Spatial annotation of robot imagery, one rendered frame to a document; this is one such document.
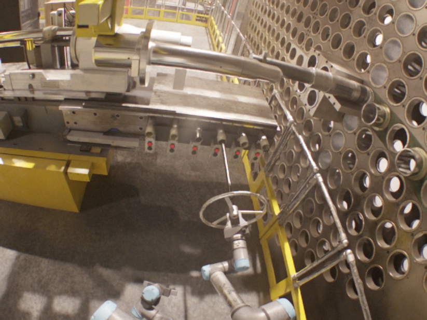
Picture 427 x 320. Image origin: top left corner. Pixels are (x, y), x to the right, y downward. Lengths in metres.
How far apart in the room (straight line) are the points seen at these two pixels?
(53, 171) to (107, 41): 1.05
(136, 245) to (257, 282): 1.09
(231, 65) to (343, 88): 1.12
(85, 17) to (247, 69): 0.89
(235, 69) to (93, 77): 0.92
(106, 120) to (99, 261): 1.14
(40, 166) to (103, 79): 0.84
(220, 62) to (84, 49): 0.91
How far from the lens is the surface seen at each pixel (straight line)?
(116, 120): 1.88
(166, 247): 2.11
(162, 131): 1.84
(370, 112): 2.35
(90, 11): 1.11
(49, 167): 1.96
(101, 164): 1.88
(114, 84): 1.65
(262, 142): 1.82
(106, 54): 1.35
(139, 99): 1.97
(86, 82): 1.71
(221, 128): 1.78
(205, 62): 1.34
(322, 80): 2.02
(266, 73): 1.45
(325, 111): 2.55
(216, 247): 2.18
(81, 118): 1.96
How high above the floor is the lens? 1.95
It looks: 44 degrees down
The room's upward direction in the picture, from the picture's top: 18 degrees clockwise
